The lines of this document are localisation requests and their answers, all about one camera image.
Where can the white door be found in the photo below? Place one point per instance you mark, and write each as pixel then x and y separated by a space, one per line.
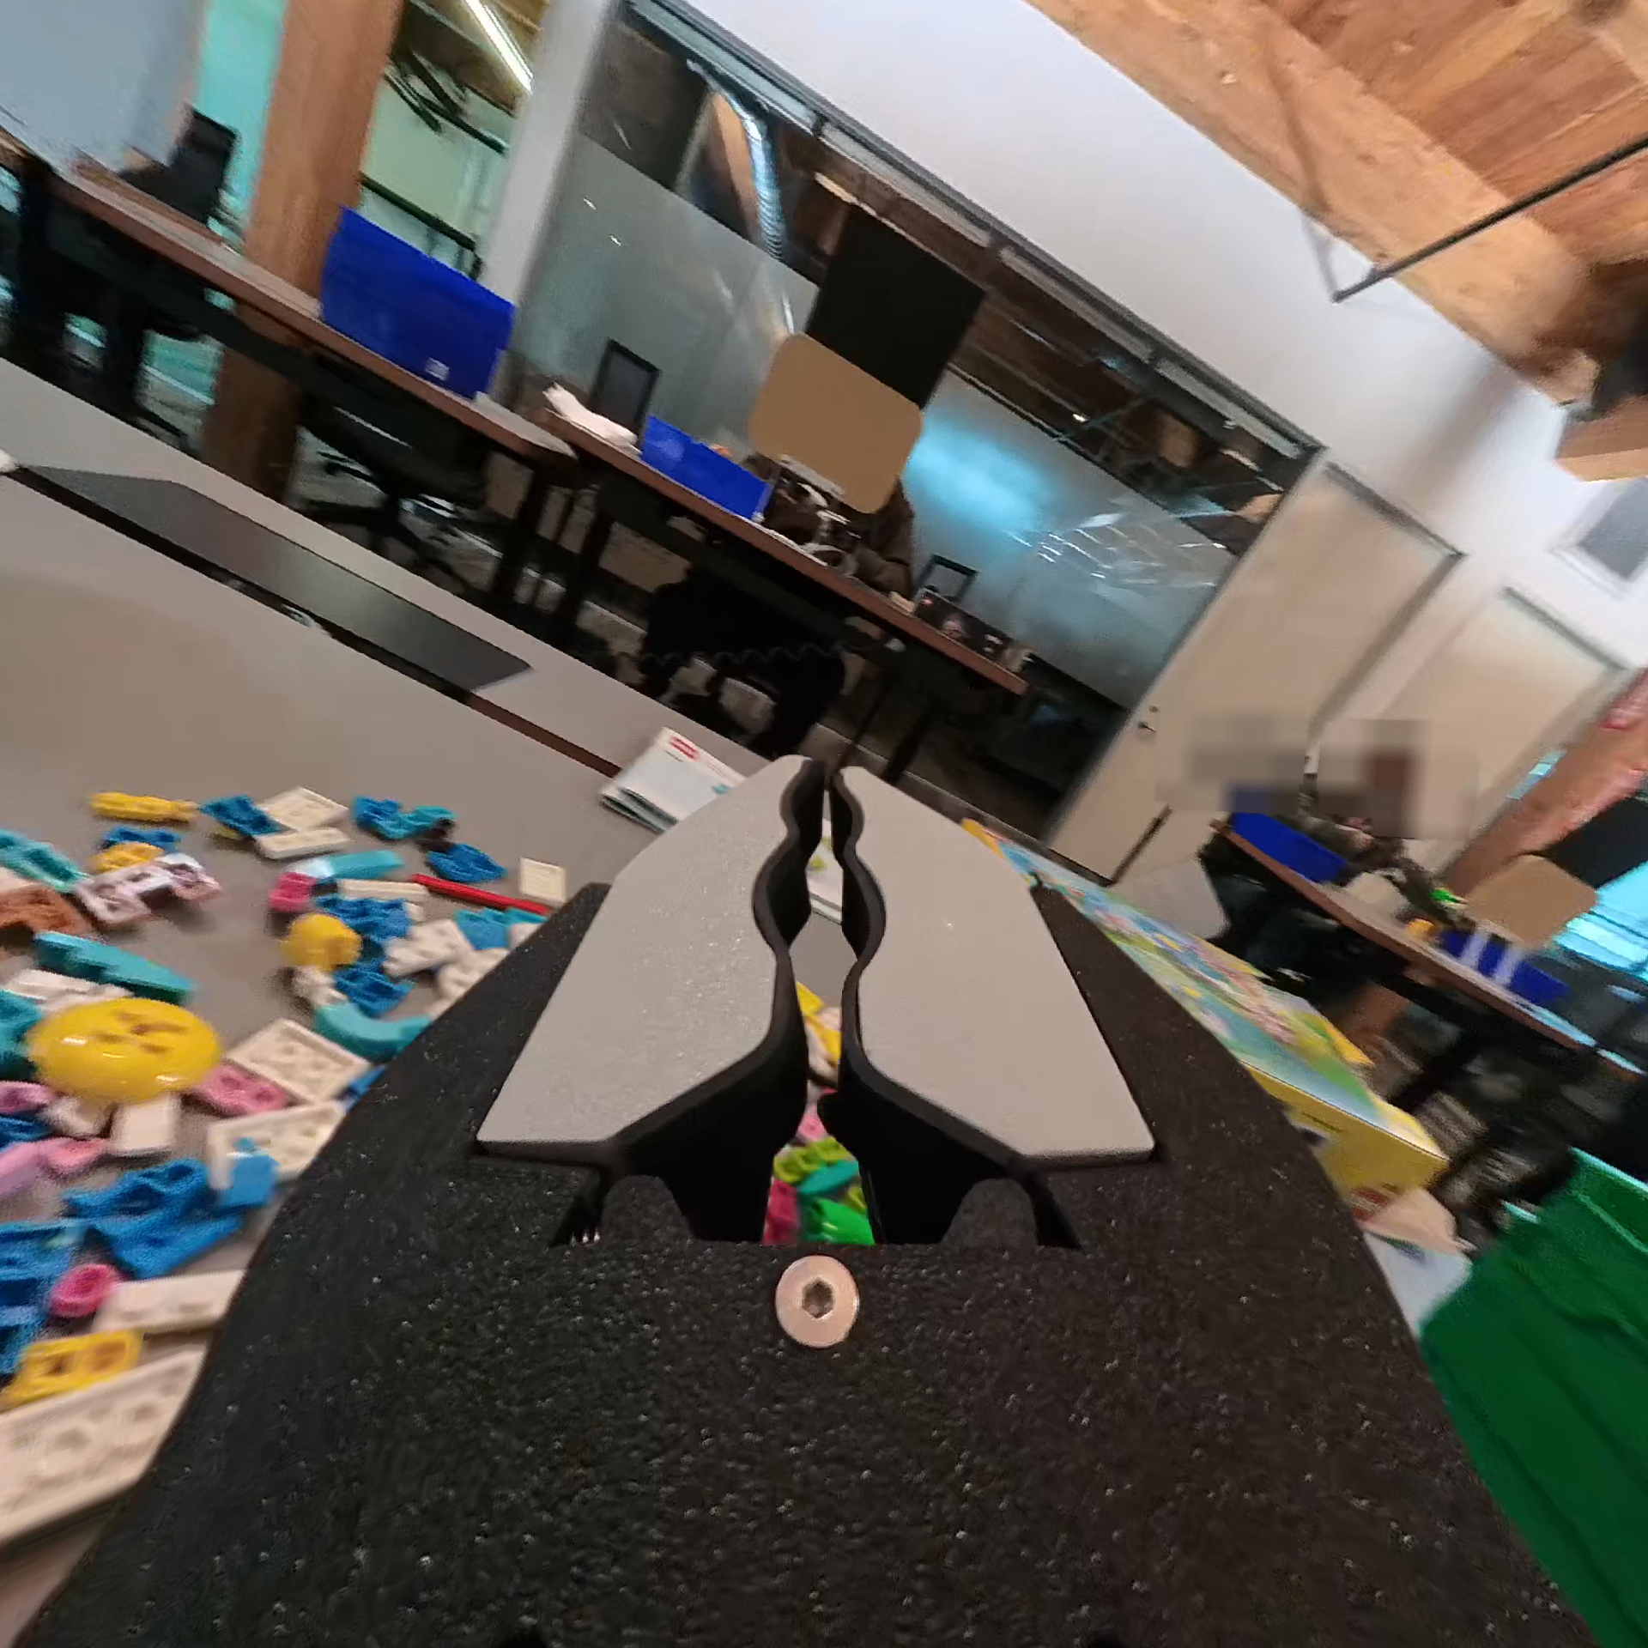
pixel 1288 643

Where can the tan book stand board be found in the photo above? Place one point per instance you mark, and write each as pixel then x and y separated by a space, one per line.
pixel 1533 900
pixel 837 417

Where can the black rectangular panel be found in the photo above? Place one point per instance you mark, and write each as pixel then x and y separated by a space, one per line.
pixel 1604 843
pixel 895 302

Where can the blue plastic bin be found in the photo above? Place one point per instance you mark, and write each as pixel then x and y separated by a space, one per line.
pixel 413 302
pixel 1500 965
pixel 1288 843
pixel 703 468

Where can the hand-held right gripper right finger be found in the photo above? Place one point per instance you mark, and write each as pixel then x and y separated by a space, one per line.
pixel 992 1016

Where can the wooden background table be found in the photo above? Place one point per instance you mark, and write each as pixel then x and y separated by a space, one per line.
pixel 837 584
pixel 1417 945
pixel 258 290

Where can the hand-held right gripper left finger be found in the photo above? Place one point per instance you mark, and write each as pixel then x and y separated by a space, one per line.
pixel 644 1004

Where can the black picture frame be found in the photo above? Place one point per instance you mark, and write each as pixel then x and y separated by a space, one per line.
pixel 625 386

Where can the lego instruction booklets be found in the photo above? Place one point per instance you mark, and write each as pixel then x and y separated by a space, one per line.
pixel 670 778

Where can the yellow lego box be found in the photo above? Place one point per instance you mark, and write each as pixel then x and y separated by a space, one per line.
pixel 1237 1016

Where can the green plastic bin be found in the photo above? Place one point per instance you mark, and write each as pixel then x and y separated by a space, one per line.
pixel 1545 1391

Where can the wooden pillar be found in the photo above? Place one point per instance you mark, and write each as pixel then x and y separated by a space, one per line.
pixel 309 192

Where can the pile of colourful lego pieces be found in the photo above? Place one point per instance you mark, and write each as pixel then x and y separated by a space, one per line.
pixel 128 1049

